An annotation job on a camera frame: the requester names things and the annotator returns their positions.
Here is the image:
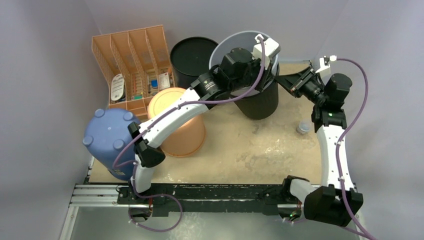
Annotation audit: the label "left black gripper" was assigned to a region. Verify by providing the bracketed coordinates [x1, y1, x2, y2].
[230, 56, 278, 95]

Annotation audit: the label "grey plastic bucket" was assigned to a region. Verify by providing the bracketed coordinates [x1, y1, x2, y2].
[208, 31, 280, 98]

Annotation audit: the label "black ribbed bin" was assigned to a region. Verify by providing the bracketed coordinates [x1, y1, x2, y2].
[234, 81, 279, 120]

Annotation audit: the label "dark navy cylindrical bin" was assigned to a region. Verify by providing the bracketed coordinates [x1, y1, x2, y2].
[170, 36, 218, 89]

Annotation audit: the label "orange plastic bucket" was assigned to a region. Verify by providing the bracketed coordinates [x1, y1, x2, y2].
[143, 87, 208, 158]

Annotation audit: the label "large blue plastic bucket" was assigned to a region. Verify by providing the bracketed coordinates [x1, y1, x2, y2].
[82, 108, 140, 181]

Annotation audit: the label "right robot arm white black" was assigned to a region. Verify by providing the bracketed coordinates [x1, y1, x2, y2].
[275, 68, 364, 227]

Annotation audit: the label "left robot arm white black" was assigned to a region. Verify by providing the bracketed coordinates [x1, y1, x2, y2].
[127, 44, 276, 205]

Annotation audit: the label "small clear plastic cup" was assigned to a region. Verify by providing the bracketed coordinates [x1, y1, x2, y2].
[296, 120, 312, 135]

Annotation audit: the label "small boxes in organizer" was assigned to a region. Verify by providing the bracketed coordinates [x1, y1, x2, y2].
[129, 70, 175, 100]

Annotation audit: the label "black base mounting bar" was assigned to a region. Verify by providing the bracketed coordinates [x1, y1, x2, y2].
[117, 183, 301, 217]

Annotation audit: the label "orange plastic file organizer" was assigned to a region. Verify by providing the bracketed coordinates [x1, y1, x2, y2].
[91, 25, 176, 121]

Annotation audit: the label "white oval package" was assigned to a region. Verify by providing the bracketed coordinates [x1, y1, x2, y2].
[110, 73, 126, 102]

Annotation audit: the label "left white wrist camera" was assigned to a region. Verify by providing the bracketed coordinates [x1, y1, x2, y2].
[252, 34, 281, 70]

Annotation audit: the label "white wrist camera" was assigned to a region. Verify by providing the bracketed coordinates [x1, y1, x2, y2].
[315, 55, 337, 77]
[252, 34, 281, 70]

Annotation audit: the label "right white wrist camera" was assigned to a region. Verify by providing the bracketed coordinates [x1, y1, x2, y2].
[315, 55, 337, 77]

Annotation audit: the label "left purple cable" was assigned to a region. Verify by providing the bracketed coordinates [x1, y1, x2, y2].
[111, 35, 267, 232]

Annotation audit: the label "aluminium frame rail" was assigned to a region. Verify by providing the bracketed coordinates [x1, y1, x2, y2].
[70, 183, 294, 207]

